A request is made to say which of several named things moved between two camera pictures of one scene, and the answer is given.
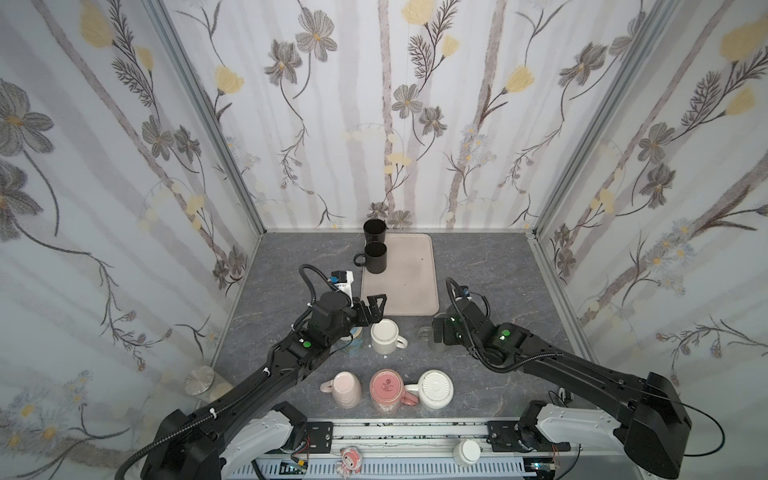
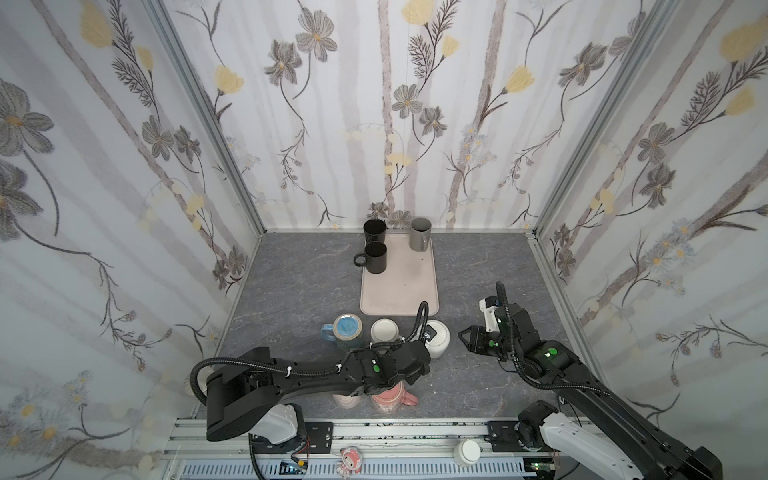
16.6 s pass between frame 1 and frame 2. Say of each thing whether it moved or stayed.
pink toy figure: stayed
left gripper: moved
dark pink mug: stayed
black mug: stayed
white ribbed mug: moved
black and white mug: stayed
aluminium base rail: stayed
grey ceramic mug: moved
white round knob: stayed
